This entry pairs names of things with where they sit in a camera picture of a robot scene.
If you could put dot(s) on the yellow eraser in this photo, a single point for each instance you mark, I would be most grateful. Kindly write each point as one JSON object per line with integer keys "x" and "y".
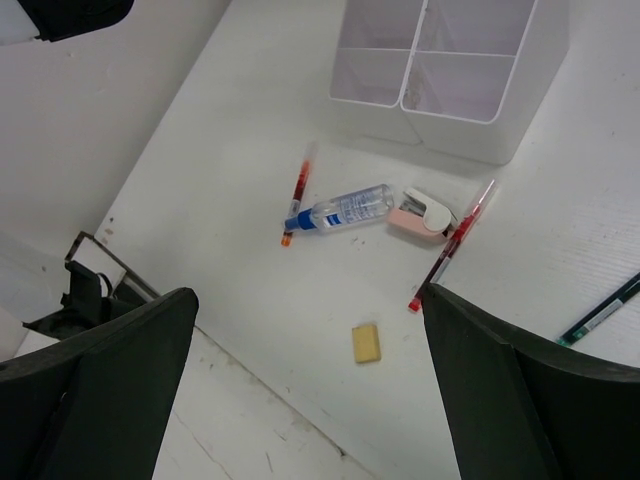
{"x": 366, "y": 344}

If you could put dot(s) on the clear blue glue bottle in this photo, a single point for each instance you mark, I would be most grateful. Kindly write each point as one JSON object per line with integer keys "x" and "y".
{"x": 360, "y": 207}

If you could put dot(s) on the pink white stapler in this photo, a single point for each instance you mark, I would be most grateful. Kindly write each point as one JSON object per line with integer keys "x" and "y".
{"x": 423, "y": 218}

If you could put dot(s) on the red pen right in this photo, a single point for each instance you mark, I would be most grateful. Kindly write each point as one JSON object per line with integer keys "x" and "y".
{"x": 474, "y": 212}

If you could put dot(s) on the white right organizer bin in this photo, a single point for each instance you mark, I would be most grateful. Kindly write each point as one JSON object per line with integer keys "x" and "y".
{"x": 478, "y": 72}

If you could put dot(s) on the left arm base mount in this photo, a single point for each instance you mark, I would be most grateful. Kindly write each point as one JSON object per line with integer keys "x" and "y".
{"x": 91, "y": 302}

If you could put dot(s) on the red pen left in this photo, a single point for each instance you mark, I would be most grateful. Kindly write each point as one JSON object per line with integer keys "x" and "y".
{"x": 303, "y": 177}

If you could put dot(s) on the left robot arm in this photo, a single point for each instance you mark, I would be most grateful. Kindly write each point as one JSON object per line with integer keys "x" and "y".
{"x": 56, "y": 20}

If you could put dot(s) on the red pen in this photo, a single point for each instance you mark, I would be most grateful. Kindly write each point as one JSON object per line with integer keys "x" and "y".
{"x": 303, "y": 177}
{"x": 474, "y": 212}

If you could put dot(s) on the green pen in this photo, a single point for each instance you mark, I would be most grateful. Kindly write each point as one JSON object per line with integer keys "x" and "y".
{"x": 601, "y": 312}

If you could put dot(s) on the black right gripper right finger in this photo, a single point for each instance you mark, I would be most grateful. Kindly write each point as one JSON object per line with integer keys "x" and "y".
{"x": 519, "y": 406}

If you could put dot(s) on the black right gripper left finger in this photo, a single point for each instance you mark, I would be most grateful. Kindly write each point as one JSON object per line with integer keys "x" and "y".
{"x": 96, "y": 405}

